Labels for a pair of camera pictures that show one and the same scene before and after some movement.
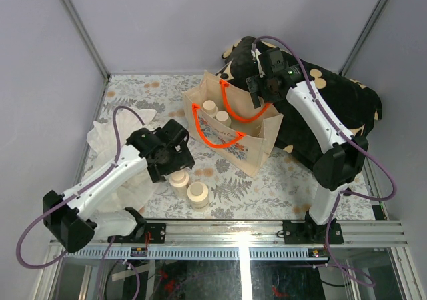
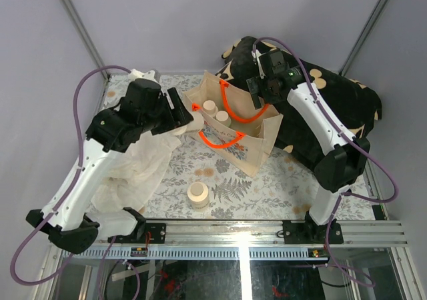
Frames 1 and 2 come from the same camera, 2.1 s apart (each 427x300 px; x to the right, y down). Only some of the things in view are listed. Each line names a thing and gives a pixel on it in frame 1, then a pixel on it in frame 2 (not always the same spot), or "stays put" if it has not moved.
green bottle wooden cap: x=223 y=117 stays put
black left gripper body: x=174 y=162 → x=160 y=119
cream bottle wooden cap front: x=179 y=182 → x=196 y=125
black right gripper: x=255 y=84 stays put
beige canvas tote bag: x=223 y=122 stays put
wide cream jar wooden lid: x=198 y=195 stays put
